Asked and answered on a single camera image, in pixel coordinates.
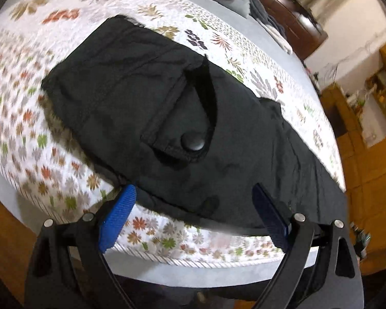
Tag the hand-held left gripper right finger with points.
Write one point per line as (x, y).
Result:
(270, 216)

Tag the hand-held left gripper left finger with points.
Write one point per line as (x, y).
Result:
(118, 216)

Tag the black pants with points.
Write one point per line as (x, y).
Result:
(141, 90)

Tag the bed with grey sheet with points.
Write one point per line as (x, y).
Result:
(186, 280)

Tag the light wooden cabinet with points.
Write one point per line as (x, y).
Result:
(363, 180)

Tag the floral printed blanket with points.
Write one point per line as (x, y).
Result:
(19, 135)

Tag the white cloth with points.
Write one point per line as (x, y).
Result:
(283, 40)

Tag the dark wooden dresser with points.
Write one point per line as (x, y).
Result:
(292, 16)

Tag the dark clothing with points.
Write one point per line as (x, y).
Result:
(265, 14)

